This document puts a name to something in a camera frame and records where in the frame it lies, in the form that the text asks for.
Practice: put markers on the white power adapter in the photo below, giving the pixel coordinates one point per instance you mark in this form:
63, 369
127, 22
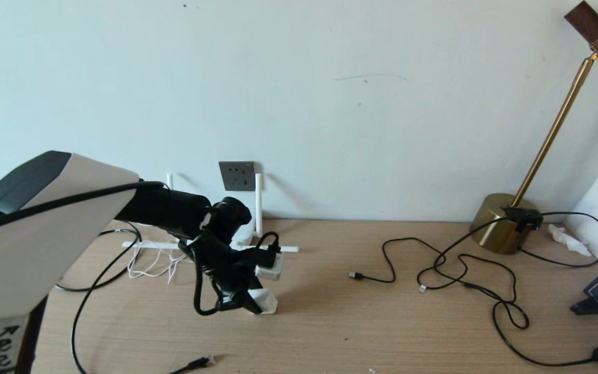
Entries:
265, 302

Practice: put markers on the white router with antennas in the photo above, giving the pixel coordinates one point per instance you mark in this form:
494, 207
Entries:
258, 208

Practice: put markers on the black clip stand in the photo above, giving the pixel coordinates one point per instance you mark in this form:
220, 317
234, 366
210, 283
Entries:
584, 307

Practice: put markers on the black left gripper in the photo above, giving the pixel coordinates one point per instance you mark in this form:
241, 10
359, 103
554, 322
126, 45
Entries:
226, 270

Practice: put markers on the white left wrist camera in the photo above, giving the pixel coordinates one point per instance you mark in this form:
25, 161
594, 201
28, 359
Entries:
270, 270

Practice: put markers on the gold desk lamp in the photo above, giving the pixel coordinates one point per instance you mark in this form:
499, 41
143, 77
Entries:
496, 228

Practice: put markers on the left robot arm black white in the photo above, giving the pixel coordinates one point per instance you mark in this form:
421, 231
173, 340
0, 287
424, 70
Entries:
44, 234

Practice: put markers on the grey wall socket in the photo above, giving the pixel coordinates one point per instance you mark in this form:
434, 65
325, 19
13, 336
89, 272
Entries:
236, 176

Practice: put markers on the crumpled white tissue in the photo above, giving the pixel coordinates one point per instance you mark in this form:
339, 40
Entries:
569, 240

